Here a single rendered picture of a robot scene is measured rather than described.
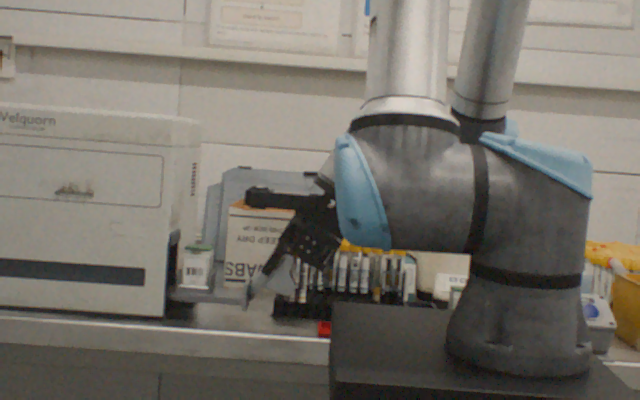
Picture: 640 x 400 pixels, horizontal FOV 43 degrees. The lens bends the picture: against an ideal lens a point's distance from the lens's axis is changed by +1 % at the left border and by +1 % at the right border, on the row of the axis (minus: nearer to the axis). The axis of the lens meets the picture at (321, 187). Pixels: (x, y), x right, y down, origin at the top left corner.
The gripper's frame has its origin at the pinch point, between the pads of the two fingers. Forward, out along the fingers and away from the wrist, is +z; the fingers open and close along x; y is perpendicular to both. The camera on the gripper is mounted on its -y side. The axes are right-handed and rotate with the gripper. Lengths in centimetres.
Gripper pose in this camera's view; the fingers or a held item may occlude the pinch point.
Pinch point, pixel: (250, 289)
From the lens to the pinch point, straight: 124.4
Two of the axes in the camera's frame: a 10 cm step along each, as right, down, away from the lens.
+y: 8.3, 5.6, 0.3
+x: 0.0, -0.5, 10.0
